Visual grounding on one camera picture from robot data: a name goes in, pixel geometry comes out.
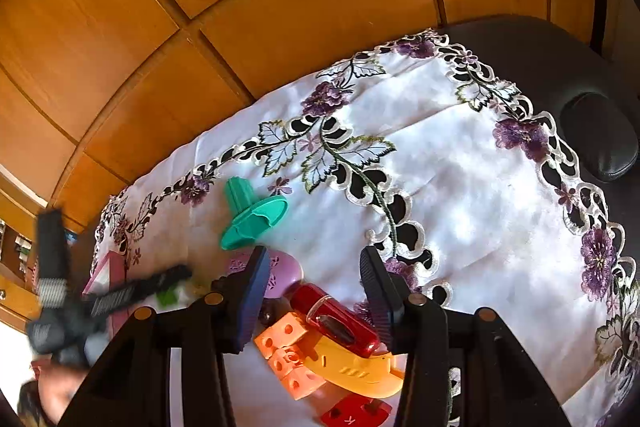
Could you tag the red plastic toy block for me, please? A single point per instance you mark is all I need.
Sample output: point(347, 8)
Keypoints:
point(350, 414)

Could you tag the yellow plastic toy piece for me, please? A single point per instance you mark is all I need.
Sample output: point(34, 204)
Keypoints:
point(350, 372)

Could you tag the pink box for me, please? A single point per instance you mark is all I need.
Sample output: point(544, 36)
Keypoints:
point(107, 272)

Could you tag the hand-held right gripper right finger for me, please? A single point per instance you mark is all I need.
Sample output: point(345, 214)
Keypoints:
point(380, 294)

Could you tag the dark brown toy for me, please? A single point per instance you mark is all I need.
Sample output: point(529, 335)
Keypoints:
point(272, 312)

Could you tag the orange plastic toy block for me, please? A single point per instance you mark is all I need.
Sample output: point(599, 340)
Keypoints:
point(285, 337)

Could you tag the light green toy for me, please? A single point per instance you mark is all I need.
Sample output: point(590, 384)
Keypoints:
point(169, 296)

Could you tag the black leather pad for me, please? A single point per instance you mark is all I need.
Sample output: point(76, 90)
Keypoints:
point(600, 132)

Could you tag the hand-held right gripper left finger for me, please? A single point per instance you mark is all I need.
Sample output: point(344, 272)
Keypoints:
point(252, 297)

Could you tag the teal plastic toy piece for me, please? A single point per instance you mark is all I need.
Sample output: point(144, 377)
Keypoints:
point(250, 217)

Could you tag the red metallic bottle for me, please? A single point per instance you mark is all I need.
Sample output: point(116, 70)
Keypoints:
point(345, 322)

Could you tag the wooden drawer cabinet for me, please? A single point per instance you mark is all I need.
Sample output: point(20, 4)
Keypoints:
point(15, 297)

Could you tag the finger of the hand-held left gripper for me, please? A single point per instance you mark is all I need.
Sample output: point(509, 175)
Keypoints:
point(137, 289)
point(52, 252)

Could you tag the white embroidered floral tablecloth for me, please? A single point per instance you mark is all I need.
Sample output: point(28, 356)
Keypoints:
point(450, 187)

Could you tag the purple plastic toy piece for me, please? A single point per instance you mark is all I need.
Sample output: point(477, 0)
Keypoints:
point(285, 274)

